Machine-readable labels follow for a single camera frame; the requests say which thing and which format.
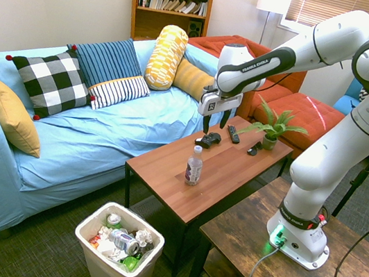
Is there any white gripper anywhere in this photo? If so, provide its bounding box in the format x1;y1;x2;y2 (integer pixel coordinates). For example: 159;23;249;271
194;84;244;140

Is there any clear bottle with purple label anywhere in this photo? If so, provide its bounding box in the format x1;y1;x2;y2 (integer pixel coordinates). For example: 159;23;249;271
183;144;206;188

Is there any green plastic bottle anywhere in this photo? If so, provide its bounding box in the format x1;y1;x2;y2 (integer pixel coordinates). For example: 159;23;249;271
121;254;142;275

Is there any white plastic trash bin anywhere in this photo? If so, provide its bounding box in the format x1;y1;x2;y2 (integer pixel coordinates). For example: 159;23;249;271
67;196;170;277

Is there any black game controller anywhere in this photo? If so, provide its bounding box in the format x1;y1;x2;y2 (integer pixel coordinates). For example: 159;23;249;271
193;129;224;151

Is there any black remote control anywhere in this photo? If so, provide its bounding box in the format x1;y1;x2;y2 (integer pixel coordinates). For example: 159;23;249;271
225;124;243;145

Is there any small black object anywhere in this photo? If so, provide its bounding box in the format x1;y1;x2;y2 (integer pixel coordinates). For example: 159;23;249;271
246;140;264;158

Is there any orange striped pillow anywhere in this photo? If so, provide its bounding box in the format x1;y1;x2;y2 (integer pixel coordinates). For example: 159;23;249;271
169;56;218;104

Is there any reddish wood coffee table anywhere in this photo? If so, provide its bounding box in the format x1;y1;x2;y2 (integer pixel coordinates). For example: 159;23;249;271
109;99;299;277

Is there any small potted fern plant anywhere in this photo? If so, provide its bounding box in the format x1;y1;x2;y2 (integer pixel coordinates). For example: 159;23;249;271
232;91;314;157

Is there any yellow patterned bolster pillow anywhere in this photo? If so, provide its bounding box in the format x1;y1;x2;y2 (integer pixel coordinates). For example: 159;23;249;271
142;21;191;95

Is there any orange armchair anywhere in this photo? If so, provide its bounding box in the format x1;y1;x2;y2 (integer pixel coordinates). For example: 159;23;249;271
176;28;312;129

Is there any black speaker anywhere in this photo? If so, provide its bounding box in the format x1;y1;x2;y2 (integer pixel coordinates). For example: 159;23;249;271
186;19;203;39

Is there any wooden bookshelf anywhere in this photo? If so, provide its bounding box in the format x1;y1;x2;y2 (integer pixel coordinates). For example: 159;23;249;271
119;0;217;53

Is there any black floor vent grille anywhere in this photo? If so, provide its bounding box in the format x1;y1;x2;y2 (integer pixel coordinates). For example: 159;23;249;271
128;192;167;226

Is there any light blue sofa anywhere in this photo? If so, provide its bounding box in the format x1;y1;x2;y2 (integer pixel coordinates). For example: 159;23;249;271
0;14;221;268

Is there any blue striped pillow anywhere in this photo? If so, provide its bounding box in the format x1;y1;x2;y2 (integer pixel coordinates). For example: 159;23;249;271
57;28;160;119

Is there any row of books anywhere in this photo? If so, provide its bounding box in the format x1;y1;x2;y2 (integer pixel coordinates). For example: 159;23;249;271
136;0;210;18

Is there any crumpled white paper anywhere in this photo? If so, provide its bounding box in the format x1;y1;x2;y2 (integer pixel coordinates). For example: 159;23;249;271
134;227;156;246

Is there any silver can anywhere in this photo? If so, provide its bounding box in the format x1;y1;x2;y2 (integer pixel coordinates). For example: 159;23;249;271
105;212;123;228

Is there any crushed blue white can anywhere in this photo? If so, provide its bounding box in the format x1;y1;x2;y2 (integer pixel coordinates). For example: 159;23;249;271
105;226;142;257

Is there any black tripod stand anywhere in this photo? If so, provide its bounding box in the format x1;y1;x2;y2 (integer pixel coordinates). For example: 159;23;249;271
331;135;369;223

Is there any black white checkered pillow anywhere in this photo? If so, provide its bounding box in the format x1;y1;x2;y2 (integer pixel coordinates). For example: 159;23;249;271
0;35;103;131

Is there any red snack wrapper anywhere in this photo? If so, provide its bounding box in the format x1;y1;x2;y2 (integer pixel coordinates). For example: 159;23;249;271
87;232;103;249

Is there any mustard yellow pillow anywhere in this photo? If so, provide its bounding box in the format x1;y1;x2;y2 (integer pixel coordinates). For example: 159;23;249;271
0;76;53;159

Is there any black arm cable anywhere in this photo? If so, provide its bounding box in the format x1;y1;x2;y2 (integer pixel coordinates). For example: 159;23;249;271
253;67;294;99

